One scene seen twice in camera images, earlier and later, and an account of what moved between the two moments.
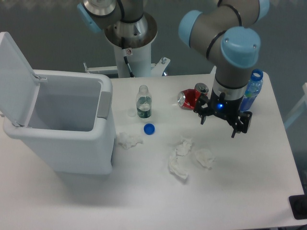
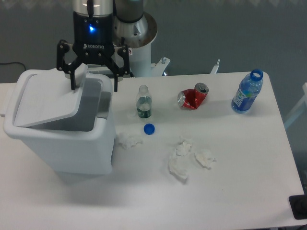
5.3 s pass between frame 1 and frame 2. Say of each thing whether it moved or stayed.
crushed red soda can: stayed
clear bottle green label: stayed
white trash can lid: moved
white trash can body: stayed
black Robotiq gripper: moved
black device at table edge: stayed
